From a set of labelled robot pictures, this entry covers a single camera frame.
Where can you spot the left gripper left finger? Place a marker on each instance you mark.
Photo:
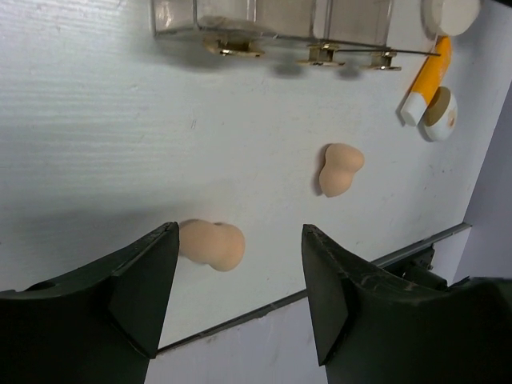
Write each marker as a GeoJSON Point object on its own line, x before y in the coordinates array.
{"type": "Point", "coordinates": [100, 323]}

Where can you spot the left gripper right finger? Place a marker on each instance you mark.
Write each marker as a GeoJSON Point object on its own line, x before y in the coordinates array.
{"type": "Point", "coordinates": [372, 326]}

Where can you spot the beige makeup sponge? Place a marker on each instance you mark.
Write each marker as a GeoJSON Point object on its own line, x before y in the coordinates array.
{"type": "Point", "coordinates": [219, 245]}
{"type": "Point", "coordinates": [341, 163]}

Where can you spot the round cream powder puff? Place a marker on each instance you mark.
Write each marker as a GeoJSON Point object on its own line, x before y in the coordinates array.
{"type": "Point", "coordinates": [449, 17]}

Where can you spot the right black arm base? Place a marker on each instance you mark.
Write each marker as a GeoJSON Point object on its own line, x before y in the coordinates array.
{"type": "Point", "coordinates": [417, 268]}

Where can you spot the white oval compact case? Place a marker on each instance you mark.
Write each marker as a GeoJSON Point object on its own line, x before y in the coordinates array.
{"type": "Point", "coordinates": [439, 120]}

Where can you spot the orange tube white cap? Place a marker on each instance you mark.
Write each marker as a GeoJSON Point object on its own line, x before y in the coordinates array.
{"type": "Point", "coordinates": [426, 83]}

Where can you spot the right clear organizer bin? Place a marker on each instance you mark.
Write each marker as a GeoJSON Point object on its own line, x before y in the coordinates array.
{"type": "Point", "coordinates": [369, 33]}

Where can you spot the clear organizer bin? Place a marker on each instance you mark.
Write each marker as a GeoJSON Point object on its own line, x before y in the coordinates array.
{"type": "Point", "coordinates": [301, 21]}
{"type": "Point", "coordinates": [225, 28]}
{"type": "Point", "coordinates": [369, 33]}

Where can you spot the middle clear organizer bin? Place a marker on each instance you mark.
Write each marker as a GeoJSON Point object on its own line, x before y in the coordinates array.
{"type": "Point", "coordinates": [301, 21]}

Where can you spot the left clear organizer bin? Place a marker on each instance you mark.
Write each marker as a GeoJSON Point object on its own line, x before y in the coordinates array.
{"type": "Point", "coordinates": [225, 28]}

